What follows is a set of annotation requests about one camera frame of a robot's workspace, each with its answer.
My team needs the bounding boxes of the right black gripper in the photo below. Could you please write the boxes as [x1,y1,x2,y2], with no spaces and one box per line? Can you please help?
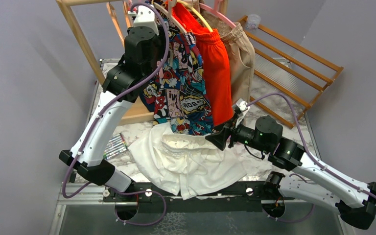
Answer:
[205,113,270,153]

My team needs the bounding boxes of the white shorts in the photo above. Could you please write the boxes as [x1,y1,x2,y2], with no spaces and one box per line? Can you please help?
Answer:
[128,122,273,201]

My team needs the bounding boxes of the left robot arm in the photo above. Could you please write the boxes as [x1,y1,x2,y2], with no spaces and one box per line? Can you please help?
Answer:
[59,26,167,201]

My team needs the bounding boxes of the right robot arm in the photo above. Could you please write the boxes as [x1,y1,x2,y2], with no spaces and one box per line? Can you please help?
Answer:
[205,116,376,230]

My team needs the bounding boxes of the comic print shorts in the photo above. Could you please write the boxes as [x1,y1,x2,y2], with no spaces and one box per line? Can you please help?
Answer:
[140,12,214,136]

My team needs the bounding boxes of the orange shorts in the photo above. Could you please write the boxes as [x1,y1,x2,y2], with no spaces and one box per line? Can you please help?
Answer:
[172,2,233,126]

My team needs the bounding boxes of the beige shorts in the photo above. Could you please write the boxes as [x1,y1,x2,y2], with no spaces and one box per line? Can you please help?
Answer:
[200,9,255,103]

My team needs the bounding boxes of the yellow hanger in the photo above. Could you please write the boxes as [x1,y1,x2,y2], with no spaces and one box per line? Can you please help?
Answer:
[177,0,213,32]

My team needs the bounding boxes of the pink hanger with beige shorts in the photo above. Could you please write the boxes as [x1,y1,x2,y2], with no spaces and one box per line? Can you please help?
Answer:
[199,0,236,28]

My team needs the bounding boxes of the wooden hanger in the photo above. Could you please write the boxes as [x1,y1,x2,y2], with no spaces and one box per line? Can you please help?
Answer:
[151,0,187,33]

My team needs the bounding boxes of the orange hanger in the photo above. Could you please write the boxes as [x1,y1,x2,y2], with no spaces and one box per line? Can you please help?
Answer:
[123,0,133,27]
[106,2,124,46]

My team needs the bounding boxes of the wooden slatted rack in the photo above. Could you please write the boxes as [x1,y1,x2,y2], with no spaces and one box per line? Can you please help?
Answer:
[246,25,344,119]

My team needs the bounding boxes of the wooden clothes rack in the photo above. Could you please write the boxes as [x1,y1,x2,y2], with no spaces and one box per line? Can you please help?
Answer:
[56,0,229,126]

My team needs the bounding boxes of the marker pen pack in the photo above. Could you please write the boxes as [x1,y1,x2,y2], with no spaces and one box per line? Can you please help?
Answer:
[103,133,128,160]

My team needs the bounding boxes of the clear plastic cup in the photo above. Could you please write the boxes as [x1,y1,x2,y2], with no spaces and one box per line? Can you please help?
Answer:
[245,14,261,30]

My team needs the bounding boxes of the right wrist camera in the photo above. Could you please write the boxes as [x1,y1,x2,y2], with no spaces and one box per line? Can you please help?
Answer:
[232,98,250,127]

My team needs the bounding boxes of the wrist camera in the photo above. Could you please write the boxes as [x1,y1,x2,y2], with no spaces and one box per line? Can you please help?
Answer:
[127,5,157,29]
[232,98,250,127]

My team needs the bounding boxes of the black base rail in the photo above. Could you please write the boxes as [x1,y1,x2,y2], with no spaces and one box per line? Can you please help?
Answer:
[103,181,285,218]

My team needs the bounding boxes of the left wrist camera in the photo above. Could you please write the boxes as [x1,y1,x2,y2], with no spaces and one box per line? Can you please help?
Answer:
[127,5,157,29]

